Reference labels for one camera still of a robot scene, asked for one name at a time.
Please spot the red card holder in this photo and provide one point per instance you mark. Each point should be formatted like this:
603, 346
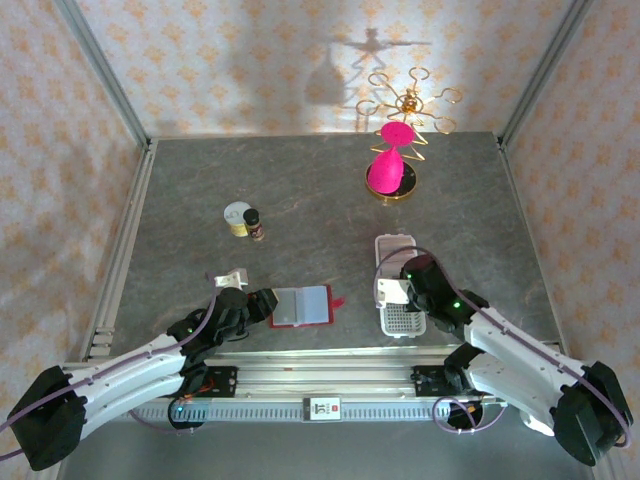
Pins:
312, 305

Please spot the credit card stack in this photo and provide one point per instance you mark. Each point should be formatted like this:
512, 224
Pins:
395, 246

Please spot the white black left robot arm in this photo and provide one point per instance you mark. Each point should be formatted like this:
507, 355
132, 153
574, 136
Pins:
125, 362

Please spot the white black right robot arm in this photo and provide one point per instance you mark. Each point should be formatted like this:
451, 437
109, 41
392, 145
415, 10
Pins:
520, 355

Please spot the white plastic perforated basket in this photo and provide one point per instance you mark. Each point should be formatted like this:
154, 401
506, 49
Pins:
400, 327

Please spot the small black-capped spice bottle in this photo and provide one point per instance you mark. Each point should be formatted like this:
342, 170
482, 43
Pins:
253, 226

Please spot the yellow tin can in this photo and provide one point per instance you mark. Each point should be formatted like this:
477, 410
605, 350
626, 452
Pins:
236, 217

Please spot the small white label display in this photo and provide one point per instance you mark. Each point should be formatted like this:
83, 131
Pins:
322, 409

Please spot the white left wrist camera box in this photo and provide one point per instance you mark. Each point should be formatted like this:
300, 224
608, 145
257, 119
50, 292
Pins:
235, 278

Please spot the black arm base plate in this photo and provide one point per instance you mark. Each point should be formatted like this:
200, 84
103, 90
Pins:
225, 382
425, 380

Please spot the aluminium front rail frame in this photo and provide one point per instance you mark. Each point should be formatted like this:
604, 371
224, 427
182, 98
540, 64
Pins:
325, 375

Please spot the aluminium side rail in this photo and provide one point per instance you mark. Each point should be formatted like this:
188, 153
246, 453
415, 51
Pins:
127, 240
525, 235

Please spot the aluminium corner post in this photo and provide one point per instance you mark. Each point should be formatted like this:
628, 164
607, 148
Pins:
545, 70
100, 70

